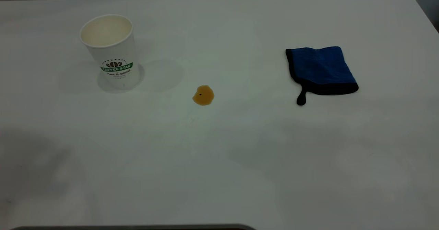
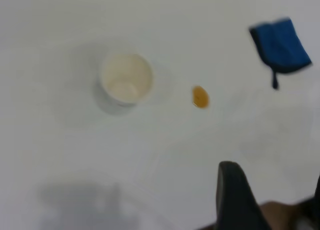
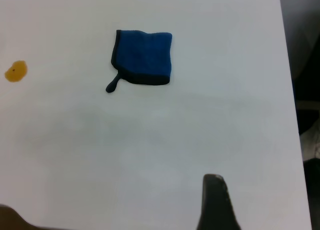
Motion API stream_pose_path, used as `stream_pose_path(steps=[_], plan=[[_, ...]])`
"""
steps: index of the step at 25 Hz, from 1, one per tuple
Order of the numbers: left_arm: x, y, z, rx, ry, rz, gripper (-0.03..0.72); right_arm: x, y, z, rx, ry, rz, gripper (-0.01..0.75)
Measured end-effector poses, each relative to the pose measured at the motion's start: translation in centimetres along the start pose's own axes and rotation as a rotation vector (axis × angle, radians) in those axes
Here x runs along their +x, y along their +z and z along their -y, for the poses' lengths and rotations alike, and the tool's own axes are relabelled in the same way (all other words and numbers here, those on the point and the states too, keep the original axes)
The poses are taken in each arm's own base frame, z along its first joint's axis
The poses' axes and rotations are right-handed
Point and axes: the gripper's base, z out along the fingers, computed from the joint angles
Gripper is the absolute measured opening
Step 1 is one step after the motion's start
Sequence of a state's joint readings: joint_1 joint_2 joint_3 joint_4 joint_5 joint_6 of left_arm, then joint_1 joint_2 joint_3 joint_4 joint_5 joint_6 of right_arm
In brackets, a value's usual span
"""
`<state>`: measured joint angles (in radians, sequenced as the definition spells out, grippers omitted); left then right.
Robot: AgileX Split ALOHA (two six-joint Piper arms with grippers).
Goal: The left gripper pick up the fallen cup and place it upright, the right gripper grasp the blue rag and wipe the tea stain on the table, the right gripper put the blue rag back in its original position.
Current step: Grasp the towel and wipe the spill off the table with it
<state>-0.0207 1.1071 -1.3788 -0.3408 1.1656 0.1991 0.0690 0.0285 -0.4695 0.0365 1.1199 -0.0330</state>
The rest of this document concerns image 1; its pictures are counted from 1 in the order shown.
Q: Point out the blue cloth with black trim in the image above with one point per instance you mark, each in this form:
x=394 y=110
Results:
x=319 y=65

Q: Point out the white paper coffee cup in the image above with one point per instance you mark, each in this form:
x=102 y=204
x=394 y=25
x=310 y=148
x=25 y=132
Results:
x=113 y=51

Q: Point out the brown coffee spill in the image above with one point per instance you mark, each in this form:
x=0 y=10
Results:
x=205 y=98

